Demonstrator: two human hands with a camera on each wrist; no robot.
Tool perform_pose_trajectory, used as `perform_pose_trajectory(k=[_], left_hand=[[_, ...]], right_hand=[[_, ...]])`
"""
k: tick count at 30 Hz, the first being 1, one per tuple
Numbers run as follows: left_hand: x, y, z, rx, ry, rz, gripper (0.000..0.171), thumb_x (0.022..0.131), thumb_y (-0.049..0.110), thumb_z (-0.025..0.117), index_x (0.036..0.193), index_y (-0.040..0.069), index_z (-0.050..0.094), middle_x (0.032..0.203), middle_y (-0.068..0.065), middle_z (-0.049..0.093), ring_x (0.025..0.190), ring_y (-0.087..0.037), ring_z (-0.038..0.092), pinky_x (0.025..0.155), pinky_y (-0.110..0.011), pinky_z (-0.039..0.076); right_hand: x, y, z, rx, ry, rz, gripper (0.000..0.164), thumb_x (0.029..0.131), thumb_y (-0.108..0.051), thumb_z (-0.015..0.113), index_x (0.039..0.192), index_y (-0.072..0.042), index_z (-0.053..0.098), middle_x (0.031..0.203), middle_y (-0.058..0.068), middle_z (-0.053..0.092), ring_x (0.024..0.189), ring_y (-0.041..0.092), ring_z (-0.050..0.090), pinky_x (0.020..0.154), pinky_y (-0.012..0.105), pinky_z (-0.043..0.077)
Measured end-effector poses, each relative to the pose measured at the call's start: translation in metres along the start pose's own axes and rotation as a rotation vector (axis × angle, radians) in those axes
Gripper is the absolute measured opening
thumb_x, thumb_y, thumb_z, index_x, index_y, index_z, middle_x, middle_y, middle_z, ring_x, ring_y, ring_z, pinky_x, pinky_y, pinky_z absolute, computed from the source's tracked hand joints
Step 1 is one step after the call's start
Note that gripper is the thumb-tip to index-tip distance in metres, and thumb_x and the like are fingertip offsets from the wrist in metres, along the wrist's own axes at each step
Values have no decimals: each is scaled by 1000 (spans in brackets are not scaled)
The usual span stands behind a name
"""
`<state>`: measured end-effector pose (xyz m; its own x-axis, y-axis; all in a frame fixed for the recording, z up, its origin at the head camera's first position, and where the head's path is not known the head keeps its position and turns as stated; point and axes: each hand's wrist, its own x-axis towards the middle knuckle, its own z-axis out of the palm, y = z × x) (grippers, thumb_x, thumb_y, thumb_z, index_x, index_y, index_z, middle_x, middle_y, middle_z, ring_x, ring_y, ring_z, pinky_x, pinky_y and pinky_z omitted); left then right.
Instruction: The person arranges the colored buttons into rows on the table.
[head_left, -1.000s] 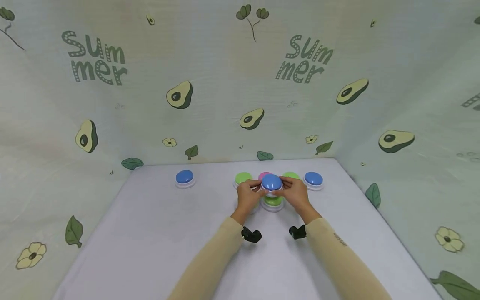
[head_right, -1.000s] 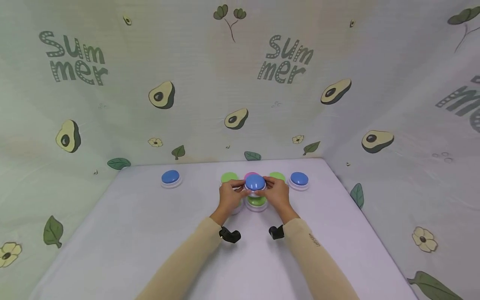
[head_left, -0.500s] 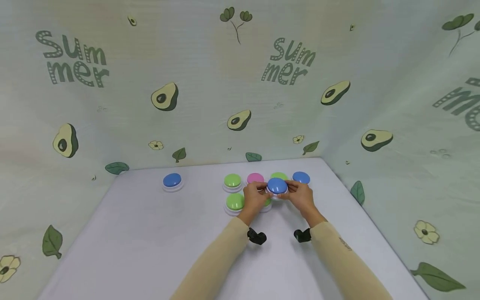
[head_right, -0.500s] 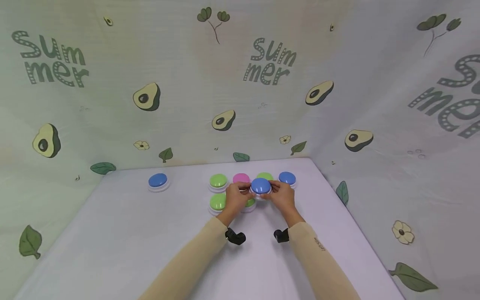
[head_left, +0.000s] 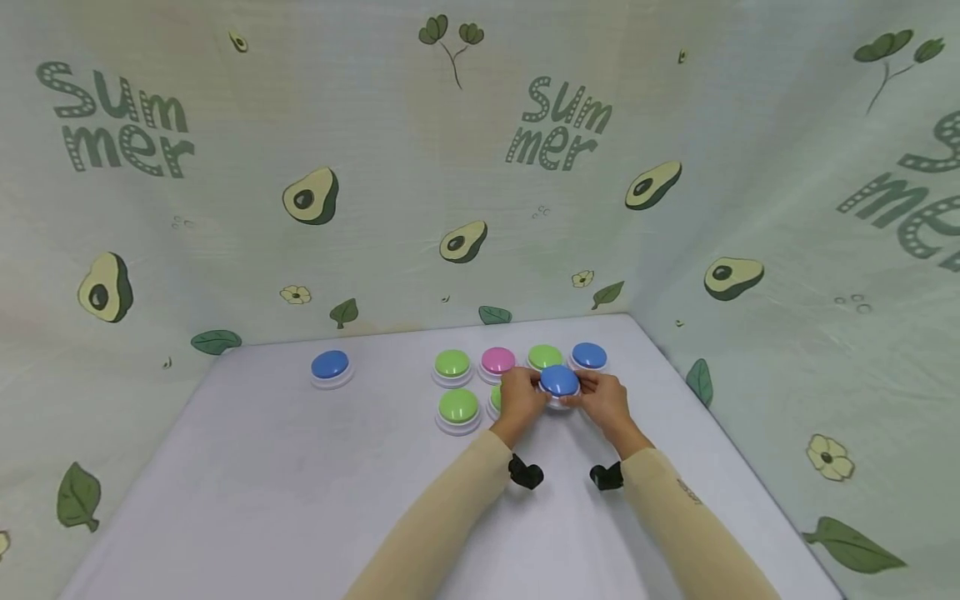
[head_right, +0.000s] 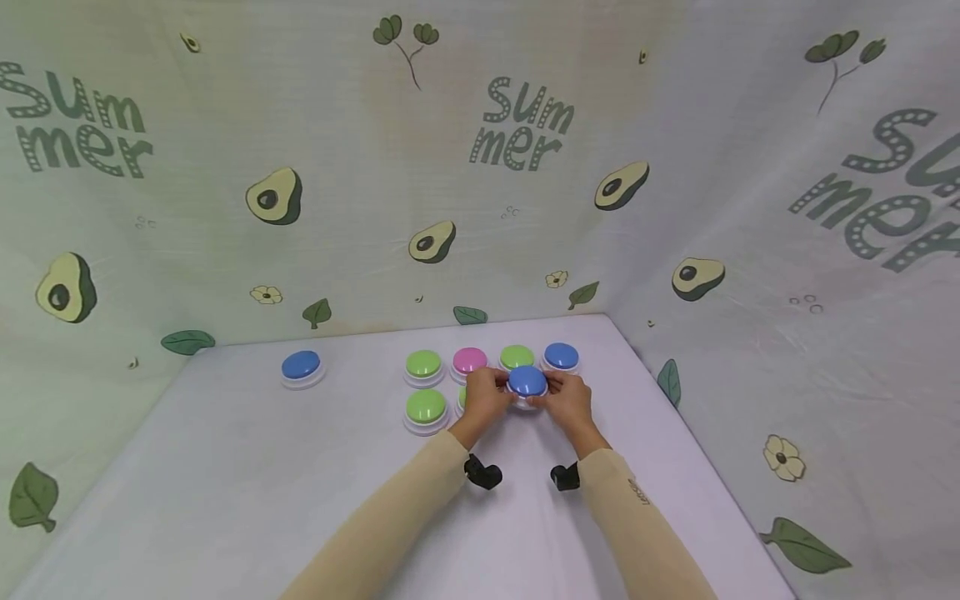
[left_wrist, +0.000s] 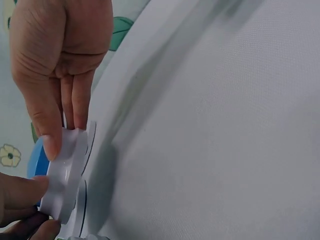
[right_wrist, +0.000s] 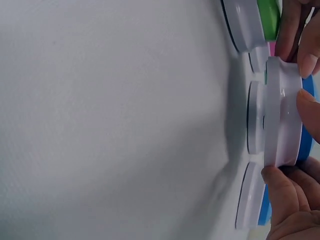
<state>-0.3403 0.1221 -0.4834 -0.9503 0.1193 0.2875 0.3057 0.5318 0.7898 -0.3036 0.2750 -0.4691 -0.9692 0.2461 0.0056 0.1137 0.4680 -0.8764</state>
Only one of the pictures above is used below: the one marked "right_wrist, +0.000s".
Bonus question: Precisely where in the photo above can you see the person's right hand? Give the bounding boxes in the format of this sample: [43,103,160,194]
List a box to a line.
[261,0,320,240]

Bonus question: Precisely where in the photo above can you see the white disc blue top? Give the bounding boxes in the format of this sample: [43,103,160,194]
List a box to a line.
[234,161,273,230]
[263,56,315,169]

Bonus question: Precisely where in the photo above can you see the white disc pink top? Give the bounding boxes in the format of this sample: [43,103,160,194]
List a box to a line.
[248,41,277,74]

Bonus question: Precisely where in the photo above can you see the white disc green top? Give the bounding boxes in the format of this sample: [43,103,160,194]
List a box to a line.
[220,0,281,53]

